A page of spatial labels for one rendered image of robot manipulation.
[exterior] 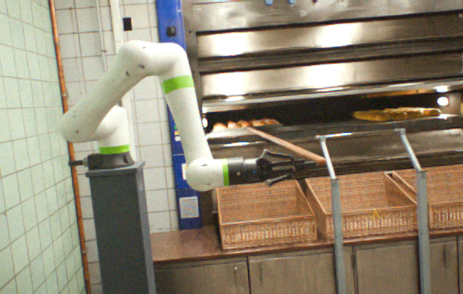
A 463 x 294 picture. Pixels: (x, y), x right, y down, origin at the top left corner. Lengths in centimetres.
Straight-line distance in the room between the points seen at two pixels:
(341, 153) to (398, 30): 90
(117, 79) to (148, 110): 143
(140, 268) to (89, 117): 66
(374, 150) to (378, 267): 83
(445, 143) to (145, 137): 204
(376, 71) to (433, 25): 48
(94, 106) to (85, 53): 143
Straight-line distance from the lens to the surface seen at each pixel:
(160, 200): 296
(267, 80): 289
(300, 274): 257
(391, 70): 311
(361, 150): 306
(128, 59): 142
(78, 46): 300
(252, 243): 251
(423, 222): 263
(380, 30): 311
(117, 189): 178
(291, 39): 294
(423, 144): 322
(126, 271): 187
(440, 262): 282
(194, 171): 137
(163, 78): 154
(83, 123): 164
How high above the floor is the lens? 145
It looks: 6 degrees down
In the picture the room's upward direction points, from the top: 5 degrees counter-clockwise
